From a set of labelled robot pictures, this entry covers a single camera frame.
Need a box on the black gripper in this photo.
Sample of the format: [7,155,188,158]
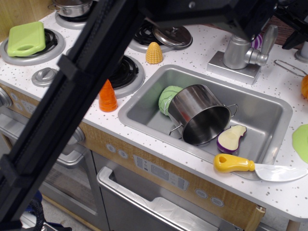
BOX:
[274,0,308,50]

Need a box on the silver faucet lever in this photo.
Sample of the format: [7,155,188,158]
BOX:
[244,25,278,66]

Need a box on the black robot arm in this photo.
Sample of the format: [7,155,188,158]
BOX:
[0,0,286,230]

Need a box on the purple toy onion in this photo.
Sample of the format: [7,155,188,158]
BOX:
[251,34,263,49]

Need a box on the orange toy pumpkin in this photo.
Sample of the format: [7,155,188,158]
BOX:
[301,75,308,99]

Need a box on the silver faucet base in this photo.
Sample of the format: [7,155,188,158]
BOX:
[207,35,261,85]

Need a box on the grey sink basin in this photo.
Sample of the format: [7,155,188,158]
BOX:
[118,65,293,165]

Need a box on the green plate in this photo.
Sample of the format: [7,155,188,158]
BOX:
[292,124,308,163]

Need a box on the steel pot lid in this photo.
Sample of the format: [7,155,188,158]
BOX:
[153,26,193,49]

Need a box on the steel pot in sink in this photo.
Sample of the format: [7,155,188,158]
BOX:
[168,84,238,146]

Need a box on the toy eggplant half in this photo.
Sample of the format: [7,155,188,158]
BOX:
[217,125,247,154]

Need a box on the green toy cabbage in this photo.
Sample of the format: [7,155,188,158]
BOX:
[158,86,183,116]

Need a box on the yellow toy corn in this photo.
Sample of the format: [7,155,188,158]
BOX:
[146,42,163,64]

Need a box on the back right stove burner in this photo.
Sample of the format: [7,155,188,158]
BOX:
[128,20,180,53]

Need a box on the stove burner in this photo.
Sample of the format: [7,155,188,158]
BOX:
[0,29,65,66]
[55,13,88,30]
[128,20,180,53]
[108,55,145,99]

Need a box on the front right stove burner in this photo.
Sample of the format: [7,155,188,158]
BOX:
[108,55,145,99]

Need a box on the orange toy carrot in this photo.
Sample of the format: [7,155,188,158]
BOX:
[99,80,118,112]

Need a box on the back left stove burner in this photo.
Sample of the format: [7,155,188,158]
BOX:
[55,13,88,30]

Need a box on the small steel pot on stove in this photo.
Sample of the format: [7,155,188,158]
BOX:
[48,0,93,18]

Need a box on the silver dishwasher door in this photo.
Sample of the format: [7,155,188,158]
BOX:
[93,153,241,231]

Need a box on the front left stove burner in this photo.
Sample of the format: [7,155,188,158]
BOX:
[0,29,65,66]

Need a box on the grey stove knob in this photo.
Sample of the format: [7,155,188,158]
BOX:
[31,67,58,87]

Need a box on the silver oven door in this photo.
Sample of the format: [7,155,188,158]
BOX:
[0,107,109,231]

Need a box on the green toy cutting board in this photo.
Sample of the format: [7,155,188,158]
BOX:
[7,22,46,57]

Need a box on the wire utensil handle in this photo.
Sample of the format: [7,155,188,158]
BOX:
[274,60,308,77]

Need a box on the yellow handled toy knife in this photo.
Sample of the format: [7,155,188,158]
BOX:
[213,154,308,182]

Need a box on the black cable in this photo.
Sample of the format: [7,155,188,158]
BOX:
[28,198,46,231]

